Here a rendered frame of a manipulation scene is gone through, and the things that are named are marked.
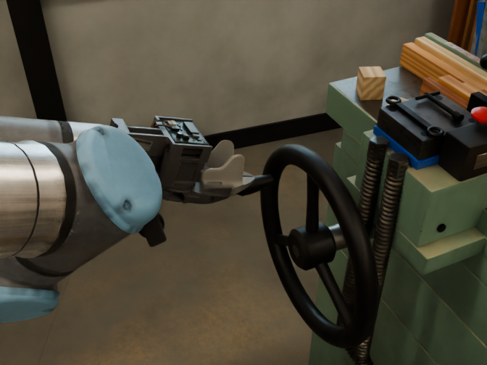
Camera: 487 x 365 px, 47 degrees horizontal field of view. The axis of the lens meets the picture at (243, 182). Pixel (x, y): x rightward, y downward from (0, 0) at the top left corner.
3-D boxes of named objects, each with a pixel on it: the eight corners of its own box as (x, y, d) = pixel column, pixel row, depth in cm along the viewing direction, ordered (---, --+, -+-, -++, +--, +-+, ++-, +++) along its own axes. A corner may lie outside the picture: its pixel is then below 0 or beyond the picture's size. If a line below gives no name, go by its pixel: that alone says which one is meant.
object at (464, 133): (372, 133, 73) (378, 95, 70) (439, 114, 77) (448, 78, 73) (439, 190, 64) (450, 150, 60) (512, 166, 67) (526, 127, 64)
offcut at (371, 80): (382, 99, 92) (386, 76, 90) (360, 100, 92) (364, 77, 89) (376, 88, 95) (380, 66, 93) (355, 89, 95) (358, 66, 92)
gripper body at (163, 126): (219, 148, 67) (121, 142, 61) (198, 206, 71) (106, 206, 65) (196, 118, 73) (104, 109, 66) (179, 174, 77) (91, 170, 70)
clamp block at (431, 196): (351, 183, 79) (359, 129, 74) (427, 160, 84) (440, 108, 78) (418, 250, 69) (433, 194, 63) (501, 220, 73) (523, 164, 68)
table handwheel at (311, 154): (387, 318, 59) (311, 374, 84) (528, 261, 66) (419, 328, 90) (276, 105, 71) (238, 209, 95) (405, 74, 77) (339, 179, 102)
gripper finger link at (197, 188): (237, 194, 72) (174, 193, 67) (233, 204, 72) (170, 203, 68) (222, 174, 75) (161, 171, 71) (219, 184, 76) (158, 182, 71)
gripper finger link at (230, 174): (275, 161, 73) (211, 158, 68) (259, 198, 76) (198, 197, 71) (264, 149, 75) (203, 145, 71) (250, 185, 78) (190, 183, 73)
